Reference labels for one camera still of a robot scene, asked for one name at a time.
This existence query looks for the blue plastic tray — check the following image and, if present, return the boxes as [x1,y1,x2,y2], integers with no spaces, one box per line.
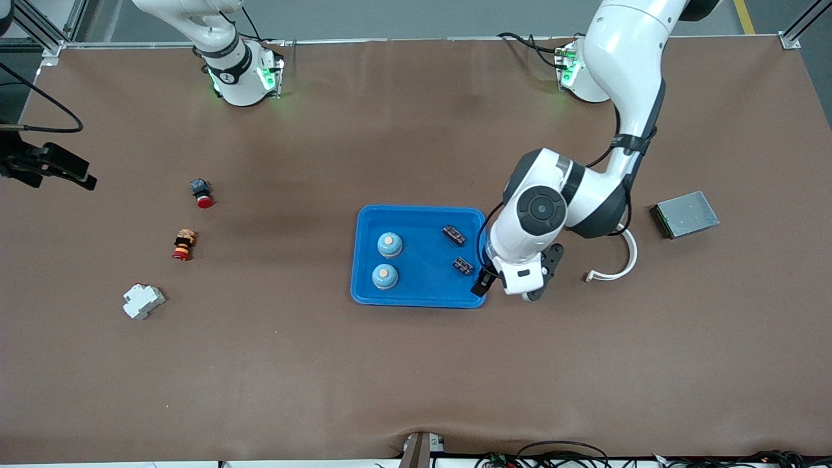
[350,205,488,309]

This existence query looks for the red emergency button orange base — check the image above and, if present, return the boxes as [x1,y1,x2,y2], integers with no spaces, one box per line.
[172,229,197,261]

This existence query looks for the white curved plastic clip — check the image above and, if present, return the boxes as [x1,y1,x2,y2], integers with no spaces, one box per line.
[585,224,639,283]

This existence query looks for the white circuit breaker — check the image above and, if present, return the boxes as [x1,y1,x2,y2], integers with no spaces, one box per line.
[122,283,166,320]

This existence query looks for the grey metal box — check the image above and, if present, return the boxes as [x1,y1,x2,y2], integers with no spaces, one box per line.
[650,190,721,240]

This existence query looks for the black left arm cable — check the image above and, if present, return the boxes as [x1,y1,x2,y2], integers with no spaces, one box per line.
[478,97,658,277]

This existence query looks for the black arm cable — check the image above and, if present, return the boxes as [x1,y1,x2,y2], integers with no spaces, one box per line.
[478,97,658,277]
[0,62,84,134]

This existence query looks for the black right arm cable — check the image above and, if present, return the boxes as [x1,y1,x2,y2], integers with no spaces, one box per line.
[0,62,84,134]

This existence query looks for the aluminium frame profile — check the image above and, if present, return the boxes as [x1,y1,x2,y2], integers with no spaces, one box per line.
[777,0,832,51]
[0,0,88,59]

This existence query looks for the grey mount bracket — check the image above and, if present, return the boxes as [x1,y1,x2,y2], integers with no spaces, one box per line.
[398,431,447,468]

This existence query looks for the black cable loop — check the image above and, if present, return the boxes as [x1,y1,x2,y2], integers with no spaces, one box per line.
[517,441,612,468]

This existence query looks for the black base cable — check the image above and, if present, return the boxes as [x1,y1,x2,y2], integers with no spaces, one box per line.
[497,31,567,69]

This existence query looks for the black cable bundle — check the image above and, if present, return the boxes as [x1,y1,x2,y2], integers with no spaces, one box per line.
[650,450,832,468]

